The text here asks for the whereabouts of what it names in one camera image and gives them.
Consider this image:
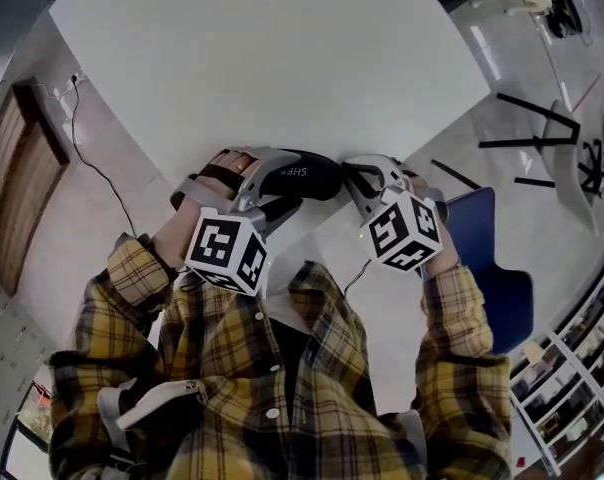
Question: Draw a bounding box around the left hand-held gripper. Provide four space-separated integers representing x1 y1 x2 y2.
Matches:
170 146 305 297

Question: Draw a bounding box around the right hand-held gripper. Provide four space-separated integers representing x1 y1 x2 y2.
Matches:
341 153 449 273

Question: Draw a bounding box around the black object with lettering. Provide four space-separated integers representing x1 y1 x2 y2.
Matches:
259 150 344 203

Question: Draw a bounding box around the person's left forearm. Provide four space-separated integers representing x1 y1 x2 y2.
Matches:
74 207 203 354

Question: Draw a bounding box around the person's right forearm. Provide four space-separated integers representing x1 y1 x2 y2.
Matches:
416 212 514 369

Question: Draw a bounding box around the person's right hand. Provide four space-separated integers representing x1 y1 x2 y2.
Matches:
405 173 434 202

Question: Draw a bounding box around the person's left hand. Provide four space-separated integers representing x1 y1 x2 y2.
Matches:
179 151 258 214

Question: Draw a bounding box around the blue chair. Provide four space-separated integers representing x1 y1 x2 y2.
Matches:
444 186 536 357

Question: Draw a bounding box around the black inner top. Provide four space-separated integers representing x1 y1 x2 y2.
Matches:
271 317 313 419

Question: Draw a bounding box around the yellow plaid shirt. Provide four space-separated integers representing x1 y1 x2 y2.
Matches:
46 260 514 480

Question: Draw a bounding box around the gray chair with black legs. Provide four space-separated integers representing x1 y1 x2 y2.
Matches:
479 91 604 239

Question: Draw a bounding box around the black swivel chair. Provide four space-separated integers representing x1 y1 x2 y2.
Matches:
579 137 604 200

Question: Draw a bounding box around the white power strip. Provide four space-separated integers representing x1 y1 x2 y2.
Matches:
51 70 91 100

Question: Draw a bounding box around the white chest-mounted device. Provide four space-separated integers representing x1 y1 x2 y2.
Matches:
96 377 209 432

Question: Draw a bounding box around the black floor bag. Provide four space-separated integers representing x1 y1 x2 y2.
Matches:
544 0 586 39

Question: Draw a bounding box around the white storage shelf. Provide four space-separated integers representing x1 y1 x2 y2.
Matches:
509 247 604 477

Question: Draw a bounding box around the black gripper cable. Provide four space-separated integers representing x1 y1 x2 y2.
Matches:
344 259 374 299

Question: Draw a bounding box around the black floor cable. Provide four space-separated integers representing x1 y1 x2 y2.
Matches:
69 73 138 239

